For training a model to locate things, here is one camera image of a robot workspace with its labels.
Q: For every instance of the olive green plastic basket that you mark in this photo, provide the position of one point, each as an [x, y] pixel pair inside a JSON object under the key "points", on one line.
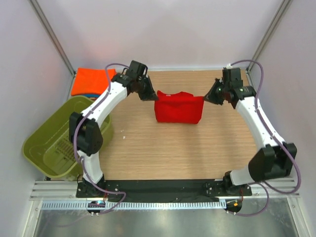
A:
{"points": [[49, 148]]}

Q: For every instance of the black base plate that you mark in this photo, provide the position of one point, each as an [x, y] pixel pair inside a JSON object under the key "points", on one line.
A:
{"points": [[166, 191]]}

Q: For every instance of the blue folded t shirt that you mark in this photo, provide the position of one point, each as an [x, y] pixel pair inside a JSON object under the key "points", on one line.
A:
{"points": [[91, 96]]}

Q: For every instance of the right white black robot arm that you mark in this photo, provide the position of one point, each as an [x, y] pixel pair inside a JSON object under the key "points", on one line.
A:
{"points": [[274, 157]]}

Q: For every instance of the red t shirt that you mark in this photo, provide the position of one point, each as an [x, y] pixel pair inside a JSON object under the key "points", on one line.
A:
{"points": [[181, 107]]}

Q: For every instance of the orange folded t shirt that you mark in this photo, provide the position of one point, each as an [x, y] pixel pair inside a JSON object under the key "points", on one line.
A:
{"points": [[89, 81]]}

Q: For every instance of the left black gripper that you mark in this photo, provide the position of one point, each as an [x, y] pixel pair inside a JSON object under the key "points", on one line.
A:
{"points": [[150, 95]]}

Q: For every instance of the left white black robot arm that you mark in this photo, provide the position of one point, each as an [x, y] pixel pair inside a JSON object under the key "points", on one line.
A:
{"points": [[85, 127]]}

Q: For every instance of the slotted cable duct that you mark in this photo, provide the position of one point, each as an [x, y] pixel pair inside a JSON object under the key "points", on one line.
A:
{"points": [[99, 205]]}

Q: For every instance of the aluminium frame rail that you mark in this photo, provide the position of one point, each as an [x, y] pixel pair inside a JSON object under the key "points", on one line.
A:
{"points": [[62, 190]]}

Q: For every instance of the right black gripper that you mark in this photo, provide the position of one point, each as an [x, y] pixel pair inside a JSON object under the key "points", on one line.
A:
{"points": [[211, 97]]}

